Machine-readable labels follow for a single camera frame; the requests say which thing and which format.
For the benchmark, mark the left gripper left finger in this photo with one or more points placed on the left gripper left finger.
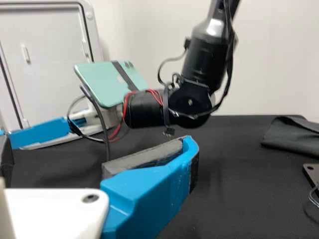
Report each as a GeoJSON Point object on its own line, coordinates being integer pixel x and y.
{"type": "Point", "coordinates": [6, 159]}

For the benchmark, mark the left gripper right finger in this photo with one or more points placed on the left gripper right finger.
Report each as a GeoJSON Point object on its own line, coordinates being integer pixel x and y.
{"type": "Point", "coordinates": [149, 189]}

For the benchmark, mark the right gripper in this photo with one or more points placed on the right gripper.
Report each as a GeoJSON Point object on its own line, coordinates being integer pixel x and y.
{"type": "Point", "coordinates": [104, 119]}

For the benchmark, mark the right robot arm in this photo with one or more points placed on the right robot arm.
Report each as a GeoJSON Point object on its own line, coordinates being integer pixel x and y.
{"type": "Point", "coordinates": [204, 57]}

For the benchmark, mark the incubator door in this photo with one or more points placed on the incubator door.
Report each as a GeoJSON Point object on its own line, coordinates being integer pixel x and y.
{"type": "Point", "coordinates": [49, 62]}

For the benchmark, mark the dark grey cloth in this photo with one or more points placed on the dark grey cloth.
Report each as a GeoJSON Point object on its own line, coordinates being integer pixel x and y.
{"type": "Point", "coordinates": [291, 134]}

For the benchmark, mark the black platform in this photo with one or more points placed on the black platform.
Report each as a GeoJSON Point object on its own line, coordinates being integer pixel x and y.
{"type": "Point", "coordinates": [312, 174]}

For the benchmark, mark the right wrist camera phone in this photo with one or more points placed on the right wrist camera phone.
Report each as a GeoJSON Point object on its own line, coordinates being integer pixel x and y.
{"type": "Point", "coordinates": [109, 82]}

